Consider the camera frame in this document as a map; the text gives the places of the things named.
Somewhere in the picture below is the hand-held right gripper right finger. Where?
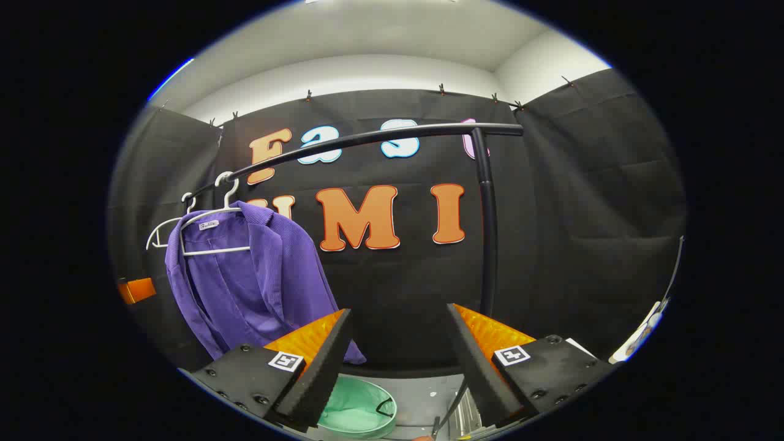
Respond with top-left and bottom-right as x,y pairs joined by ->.
446,303 -> 615,429

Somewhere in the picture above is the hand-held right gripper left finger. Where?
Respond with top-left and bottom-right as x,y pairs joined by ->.
181,308 -> 354,432

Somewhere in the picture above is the green laundry hamper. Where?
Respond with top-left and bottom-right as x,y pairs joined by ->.
317,375 -> 399,439

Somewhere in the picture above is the purple corduroy jacket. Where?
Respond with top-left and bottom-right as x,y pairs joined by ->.
164,201 -> 367,366

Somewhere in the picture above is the white clothes hanger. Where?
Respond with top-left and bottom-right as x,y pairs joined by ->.
179,171 -> 252,257
146,192 -> 197,251

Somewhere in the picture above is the black clothes rack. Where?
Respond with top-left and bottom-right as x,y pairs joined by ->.
184,122 -> 525,439

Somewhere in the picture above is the black backdrop cloth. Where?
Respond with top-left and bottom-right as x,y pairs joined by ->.
109,69 -> 687,371

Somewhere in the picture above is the row of black cloth clips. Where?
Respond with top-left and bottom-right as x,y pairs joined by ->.
159,75 -> 576,128

